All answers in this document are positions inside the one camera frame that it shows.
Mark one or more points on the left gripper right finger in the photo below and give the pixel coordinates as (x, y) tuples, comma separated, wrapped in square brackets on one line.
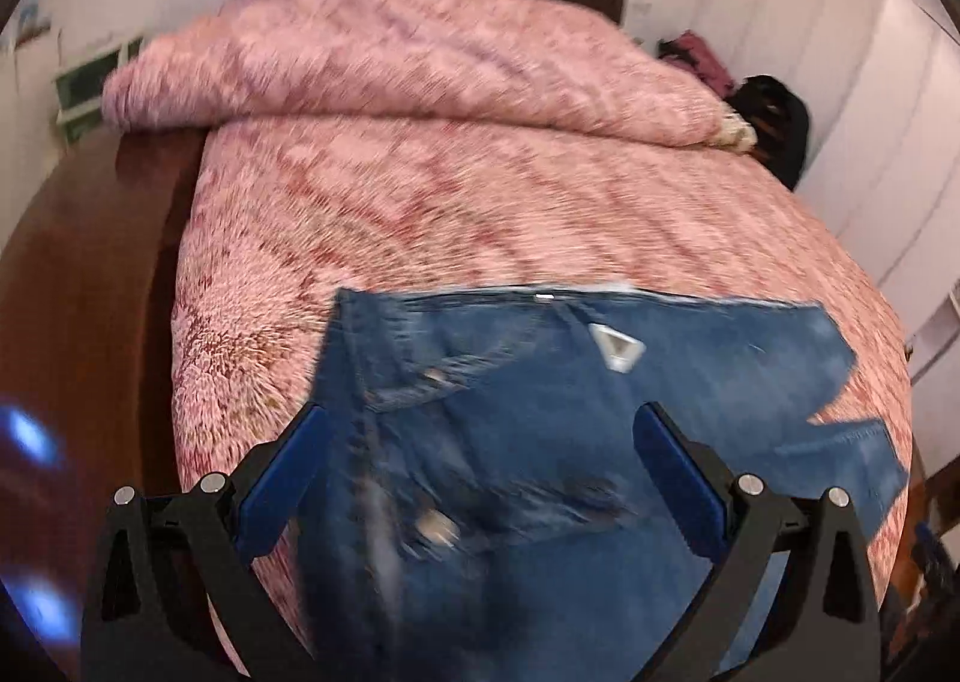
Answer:
[(823, 624)]

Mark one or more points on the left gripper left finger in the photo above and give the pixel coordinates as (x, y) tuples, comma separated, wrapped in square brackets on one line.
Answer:
[(173, 596)]

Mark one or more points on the blue denim jeans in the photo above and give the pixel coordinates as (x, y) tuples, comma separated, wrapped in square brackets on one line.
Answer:
[(483, 514)]

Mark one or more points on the maroon clothing pile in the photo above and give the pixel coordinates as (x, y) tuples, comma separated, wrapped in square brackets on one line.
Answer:
[(691, 53)]

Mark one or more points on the pink patterned bedspread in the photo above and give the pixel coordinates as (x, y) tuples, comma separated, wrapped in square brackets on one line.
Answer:
[(289, 211)]

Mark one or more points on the floral pillow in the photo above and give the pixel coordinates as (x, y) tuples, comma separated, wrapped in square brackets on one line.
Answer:
[(735, 134)]

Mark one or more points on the black bag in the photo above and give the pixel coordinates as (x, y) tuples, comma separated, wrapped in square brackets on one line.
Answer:
[(782, 124)]

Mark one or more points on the pink folded quilt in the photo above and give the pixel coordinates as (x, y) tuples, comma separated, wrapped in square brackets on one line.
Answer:
[(533, 63)]

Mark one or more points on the white wardrobe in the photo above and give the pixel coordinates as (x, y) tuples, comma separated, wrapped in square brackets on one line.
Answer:
[(880, 81)]

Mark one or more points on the dark wooden bed frame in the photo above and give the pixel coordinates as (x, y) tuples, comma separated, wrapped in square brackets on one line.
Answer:
[(87, 287)]

